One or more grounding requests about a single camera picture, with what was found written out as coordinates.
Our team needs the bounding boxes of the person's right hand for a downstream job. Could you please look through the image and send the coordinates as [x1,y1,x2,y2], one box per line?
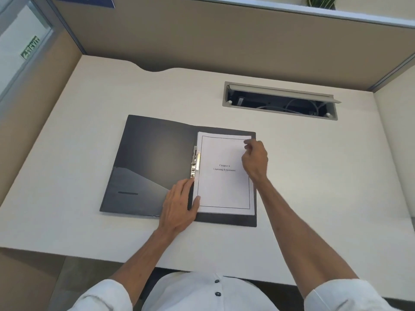
[241,138,270,184]

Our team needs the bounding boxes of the person's left hand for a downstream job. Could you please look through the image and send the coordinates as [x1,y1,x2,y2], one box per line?
[158,179,201,237]

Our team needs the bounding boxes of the white printed paper stack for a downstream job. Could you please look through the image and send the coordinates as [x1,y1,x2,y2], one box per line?
[193,132,256,216]

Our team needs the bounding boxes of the black folder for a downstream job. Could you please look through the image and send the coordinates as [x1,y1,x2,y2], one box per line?
[99,115,257,228]

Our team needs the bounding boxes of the person's right forearm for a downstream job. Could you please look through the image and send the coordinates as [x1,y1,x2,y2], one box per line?
[249,177,360,301]

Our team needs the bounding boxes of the person's left forearm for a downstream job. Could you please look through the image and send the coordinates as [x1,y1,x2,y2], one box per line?
[109,227,178,306]

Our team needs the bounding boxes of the metal folder clip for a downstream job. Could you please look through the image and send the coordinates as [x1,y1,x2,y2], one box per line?
[190,146,201,183]

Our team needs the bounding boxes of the white shirt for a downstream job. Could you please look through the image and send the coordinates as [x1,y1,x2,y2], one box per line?
[66,272,402,311]

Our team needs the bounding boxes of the beige cubicle partition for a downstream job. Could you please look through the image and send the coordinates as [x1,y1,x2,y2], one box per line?
[372,54,415,232]
[0,27,85,206]
[45,0,415,92]

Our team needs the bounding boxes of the green potted plant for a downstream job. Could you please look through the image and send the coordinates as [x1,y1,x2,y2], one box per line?
[306,0,338,10]

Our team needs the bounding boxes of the green exit sign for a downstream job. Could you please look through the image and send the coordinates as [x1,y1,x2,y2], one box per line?
[20,36,40,60]

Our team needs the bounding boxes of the glass window panel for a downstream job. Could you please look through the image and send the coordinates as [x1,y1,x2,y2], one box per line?
[0,0,54,97]

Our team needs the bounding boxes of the grey desk cable tray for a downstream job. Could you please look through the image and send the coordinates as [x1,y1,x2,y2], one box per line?
[222,81,342,121]

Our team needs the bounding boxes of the white cable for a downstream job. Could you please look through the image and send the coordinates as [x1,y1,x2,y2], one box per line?
[258,98,326,116]

